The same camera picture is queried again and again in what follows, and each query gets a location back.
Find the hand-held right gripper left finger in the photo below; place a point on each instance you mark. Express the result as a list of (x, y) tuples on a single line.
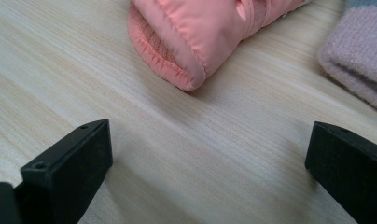
[(68, 168)]

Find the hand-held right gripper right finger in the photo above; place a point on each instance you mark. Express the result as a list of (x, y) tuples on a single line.
[(351, 171)]

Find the green and pink knit glove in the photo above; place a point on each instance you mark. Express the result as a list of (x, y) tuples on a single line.
[(360, 46)]

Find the pink padded ski glove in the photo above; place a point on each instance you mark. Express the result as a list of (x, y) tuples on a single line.
[(202, 37)]

